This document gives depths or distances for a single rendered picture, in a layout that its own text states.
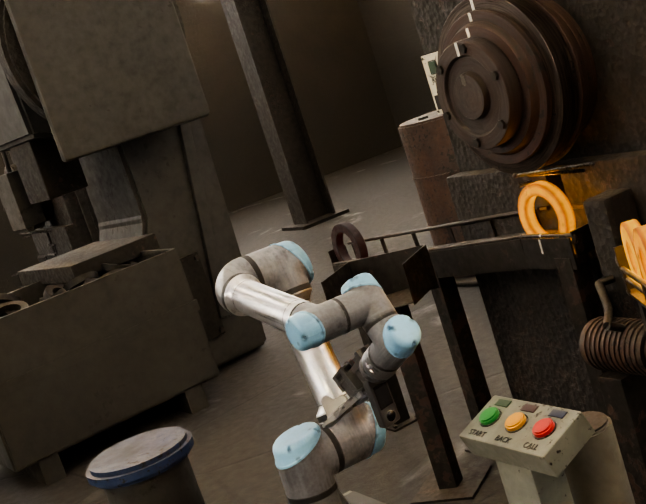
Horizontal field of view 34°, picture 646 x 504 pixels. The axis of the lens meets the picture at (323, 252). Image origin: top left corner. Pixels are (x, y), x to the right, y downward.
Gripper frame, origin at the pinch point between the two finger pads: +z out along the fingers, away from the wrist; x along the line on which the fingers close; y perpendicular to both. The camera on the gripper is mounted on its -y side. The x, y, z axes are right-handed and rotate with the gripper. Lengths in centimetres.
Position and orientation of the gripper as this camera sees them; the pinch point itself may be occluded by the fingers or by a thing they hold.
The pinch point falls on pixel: (349, 414)
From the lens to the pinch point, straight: 236.0
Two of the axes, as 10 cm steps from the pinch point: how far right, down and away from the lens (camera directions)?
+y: -5.9, -7.6, 2.7
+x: -7.3, 3.7, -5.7
